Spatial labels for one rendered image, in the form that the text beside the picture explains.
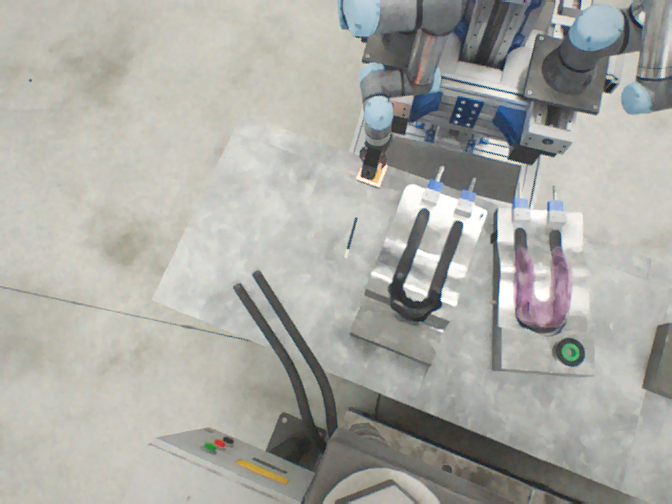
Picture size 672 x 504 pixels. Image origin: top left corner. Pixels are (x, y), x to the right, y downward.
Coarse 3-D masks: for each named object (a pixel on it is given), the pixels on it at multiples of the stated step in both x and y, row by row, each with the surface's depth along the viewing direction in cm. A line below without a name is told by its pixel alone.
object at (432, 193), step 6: (438, 174) 172; (432, 180) 170; (438, 180) 171; (432, 186) 170; (438, 186) 170; (426, 192) 168; (432, 192) 168; (438, 192) 168; (426, 198) 168; (432, 198) 167; (438, 198) 167; (432, 204) 169
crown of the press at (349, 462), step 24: (336, 432) 56; (336, 456) 47; (360, 456) 47; (384, 456) 50; (408, 456) 63; (336, 480) 46; (360, 480) 46; (384, 480) 46; (408, 480) 46; (432, 480) 46; (456, 480) 57
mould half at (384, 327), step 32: (416, 192) 171; (448, 224) 168; (480, 224) 168; (384, 256) 164; (416, 256) 166; (384, 288) 159; (416, 288) 159; (448, 288) 160; (384, 320) 164; (448, 320) 156; (416, 352) 161
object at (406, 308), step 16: (416, 224) 169; (416, 240) 168; (448, 240) 168; (448, 256) 167; (400, 272) 162; (400, 288) 162; (432, 288) 160; (400, 304) 164; (416, 304) 158; (432, 304) 161; (416, 320) 161
